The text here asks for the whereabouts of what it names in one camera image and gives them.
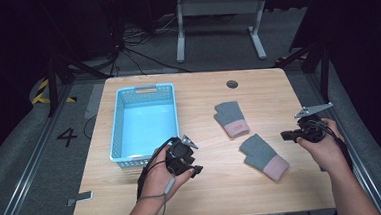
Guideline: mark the small grey tape piece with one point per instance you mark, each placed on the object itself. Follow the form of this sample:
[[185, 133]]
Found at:
[[82, 196]]

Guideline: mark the person's right hand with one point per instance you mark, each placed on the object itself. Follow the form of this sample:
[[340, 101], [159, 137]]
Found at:
[[328, 152]]

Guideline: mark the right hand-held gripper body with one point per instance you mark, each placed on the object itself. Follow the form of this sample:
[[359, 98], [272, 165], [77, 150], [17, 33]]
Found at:
[[311, 130]]

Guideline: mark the grey floor tape strip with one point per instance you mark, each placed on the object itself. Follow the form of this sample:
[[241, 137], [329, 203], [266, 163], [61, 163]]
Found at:
[[94, 100]]

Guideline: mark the black metal stand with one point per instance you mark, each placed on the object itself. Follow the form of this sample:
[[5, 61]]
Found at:
[[325, 72], [53, 86]]

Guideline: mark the grey pink sock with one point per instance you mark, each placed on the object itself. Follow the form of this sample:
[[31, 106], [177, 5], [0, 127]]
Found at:
[[230, 116]]

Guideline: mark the grey pink fingerless glove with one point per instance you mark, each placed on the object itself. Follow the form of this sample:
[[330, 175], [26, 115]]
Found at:
[[263, 156]]

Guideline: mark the aluminium floor rail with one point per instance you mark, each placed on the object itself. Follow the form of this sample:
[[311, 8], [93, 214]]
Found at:
[[28, 164], [359, 164]]

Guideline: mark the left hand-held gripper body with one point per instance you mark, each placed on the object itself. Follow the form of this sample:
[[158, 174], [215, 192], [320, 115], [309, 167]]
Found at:
[[178, 156]]

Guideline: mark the light blue plastic basket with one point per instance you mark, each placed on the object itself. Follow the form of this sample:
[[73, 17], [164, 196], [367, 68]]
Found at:
[[144, 123]]

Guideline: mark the yellow black hazard tape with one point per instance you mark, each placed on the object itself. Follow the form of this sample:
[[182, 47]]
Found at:
[[40, 91]]

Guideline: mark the white metal desk frame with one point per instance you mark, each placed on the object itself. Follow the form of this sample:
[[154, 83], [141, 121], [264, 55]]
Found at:
[[219, 6]]

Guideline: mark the person's left hand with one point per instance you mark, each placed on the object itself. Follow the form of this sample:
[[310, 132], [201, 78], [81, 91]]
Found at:
[[156, 183]]

